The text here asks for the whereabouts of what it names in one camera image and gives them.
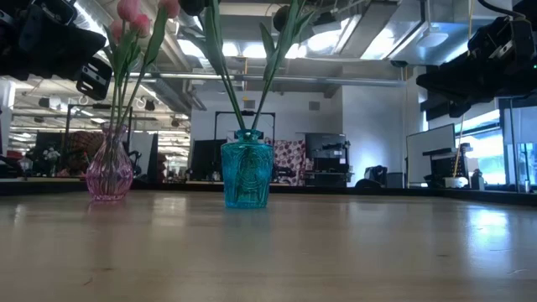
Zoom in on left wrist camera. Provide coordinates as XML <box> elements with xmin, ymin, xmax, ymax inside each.
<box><xmin>16</xmin><ymin>0</ymin><xmax>79</xmax><ymax>41</ymax></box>

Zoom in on black gantry frame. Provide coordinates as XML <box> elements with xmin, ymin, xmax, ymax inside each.
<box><xmin>213</xmin><ymin>110</ymin><xmax>277</xmax><ymax>142</ymax></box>

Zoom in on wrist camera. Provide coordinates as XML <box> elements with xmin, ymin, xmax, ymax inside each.
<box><xmin>467</xmin><ymin>14</ymin><xmax>537</xmax><ymax>64</ymax></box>
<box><xmin>16</xmin><ymin>0</ymin><xmax>79</xmax><ymax>41</ymax></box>

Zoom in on grey bin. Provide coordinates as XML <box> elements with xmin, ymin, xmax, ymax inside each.
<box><xmin>385</xmin><ymin>171</ymin><xmax>405</xmax><ymax>189</ymax></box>

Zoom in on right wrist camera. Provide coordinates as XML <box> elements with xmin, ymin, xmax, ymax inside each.
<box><xmin>467</xmin><ymin>14</ymin><xmax>537</xmax><ymax>64</ymax></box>

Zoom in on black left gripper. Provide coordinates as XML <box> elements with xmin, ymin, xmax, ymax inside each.
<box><xmin>0</xmin><ymin>8</ymin><xmax>113</xmax><ymax>102</ymax></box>

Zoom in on black tripod stand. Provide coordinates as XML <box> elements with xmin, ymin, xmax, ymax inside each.
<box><xmin>502</xmin><ymin>98</ymin><xmax>522</xmax><ymax>185</ymax></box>

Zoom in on black equipment cart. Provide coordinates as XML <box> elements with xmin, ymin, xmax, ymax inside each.
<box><xmin>422</xmin><ymin>142</ymin><xmax>474</xmax><ymax>180</ymax></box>

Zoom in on white partition panel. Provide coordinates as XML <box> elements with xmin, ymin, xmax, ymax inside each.
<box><xmin>128</xmin><ymin>133</ymin><xmax>154</xmax><ymax>177</ymax></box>

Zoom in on ceiling light panel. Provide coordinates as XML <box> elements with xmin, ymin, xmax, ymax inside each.
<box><xmin>176</xmin><ymin>39</ymin><xmax>307</xmax><ymax>60</ymax></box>

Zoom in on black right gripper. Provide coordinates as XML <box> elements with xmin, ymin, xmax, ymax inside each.
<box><xmin>416</xmin><ymin>54</ymin><xmax>537</xmax><ymax>119</ymax></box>

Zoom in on pink glass vase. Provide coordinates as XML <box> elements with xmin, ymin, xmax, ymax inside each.
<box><xmin>86</xmin><ymin>124</ymin><xmax>134</xmax><ymax>202</ymax></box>

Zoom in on black monitor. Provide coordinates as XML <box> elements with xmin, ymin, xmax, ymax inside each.
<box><xmin>189</xmin><ymin>138</ymin><xmax>223</xmax><ymax>182</ymax></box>

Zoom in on dark bottle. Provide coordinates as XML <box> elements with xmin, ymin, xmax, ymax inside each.
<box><xmin>470</xmin><ymin>168</ymin><xmax>487</xmax><ymax>189</ymax></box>

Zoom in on red white dotted cloth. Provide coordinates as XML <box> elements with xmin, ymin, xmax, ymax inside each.
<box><xmin>272</xmin><ymin>139</ymin><xmax>307</xmax><ymax>186</ymax></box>

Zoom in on whiteboard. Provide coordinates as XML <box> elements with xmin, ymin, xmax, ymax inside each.
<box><xmin>405</xmin><ymin>123</ymin><xmax>456</xmax><ymax>186</ymax></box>

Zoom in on black backpack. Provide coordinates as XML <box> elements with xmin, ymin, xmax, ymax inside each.
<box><xmin>355</xmin><ymin>164</ymin><xmax>389</xmax><ymax>189</ymax></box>

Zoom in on black table frame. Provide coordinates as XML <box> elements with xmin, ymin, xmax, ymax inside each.
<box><xmin>0</xmin><ymin>178</ymin><xmax>537</xmax><ymax>207</ymax></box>

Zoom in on blue glass vase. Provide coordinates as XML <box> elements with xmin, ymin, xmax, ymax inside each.
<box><xmin>220</xmin><ymin>128</ymin><xmax>274</xmax><ymax>210</ymax></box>

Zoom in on yellow hanging strap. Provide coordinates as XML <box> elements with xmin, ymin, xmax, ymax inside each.
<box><xmin>452</xmin><ymin>0</ymin><xmax>474</xmax><ymax>177</ymax></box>

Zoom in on black equipment shelf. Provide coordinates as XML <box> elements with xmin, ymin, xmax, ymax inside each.
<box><xmin>304</xmin><ymin>133</ymin><xmax>354</xmax><ymax>188</ymax></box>

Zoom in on red plaid cloth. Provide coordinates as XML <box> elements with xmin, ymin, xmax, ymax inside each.
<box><xmin>69</xmin><ymin>130</ymin><xmax>104</xmax><ymax>169</ymax></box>

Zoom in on long silver pipe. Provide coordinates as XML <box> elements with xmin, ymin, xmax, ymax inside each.
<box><xmin>125</xmin><ymin>70</ymin><xmax>406</xmax><ymax>88</ymax></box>

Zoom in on white pendant lamp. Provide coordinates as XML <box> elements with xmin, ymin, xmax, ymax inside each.
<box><xmin>416</xmin><ymin>23</ymin><xmax>450</xmax><ymax>48</ymax></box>

